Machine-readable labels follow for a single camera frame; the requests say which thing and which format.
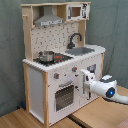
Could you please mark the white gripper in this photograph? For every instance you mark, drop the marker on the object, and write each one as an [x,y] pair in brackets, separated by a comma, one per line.
[85,80]

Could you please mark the white oven door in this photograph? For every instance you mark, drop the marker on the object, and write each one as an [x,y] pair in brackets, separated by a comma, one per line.
[63,98]

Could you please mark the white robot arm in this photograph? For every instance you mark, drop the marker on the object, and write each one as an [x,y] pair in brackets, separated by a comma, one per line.
[106,87]

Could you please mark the wooden toy kitchen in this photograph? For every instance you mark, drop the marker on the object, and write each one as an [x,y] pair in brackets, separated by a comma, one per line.
[52,38]

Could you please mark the white fridge door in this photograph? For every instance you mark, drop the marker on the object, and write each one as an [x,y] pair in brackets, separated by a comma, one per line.
[96,70]

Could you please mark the red right stove knob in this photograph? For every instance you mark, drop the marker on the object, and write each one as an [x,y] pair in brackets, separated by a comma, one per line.
[74,69]

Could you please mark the red stove knob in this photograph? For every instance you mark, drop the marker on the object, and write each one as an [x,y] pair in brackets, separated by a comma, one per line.
[56,75]
[74,69]

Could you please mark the grey toy sink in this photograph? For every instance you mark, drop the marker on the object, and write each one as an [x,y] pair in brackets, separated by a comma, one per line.
[79,51]

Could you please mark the red left stove knob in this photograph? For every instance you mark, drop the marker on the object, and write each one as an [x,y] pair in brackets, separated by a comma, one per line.
[56,75]

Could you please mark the black toy faucet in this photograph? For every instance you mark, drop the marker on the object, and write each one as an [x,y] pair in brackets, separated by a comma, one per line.
[71,44]

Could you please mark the black toy stovetop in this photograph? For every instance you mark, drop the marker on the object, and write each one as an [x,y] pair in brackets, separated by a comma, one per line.
[58,58]

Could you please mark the silver toy pot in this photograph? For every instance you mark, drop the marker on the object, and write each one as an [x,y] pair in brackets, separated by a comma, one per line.
[46,56]

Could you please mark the toy microwave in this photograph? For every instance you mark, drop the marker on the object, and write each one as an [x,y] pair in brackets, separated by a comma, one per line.
[78,11]

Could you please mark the grey range hood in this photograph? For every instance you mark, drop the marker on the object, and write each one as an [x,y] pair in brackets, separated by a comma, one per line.
[48,18]

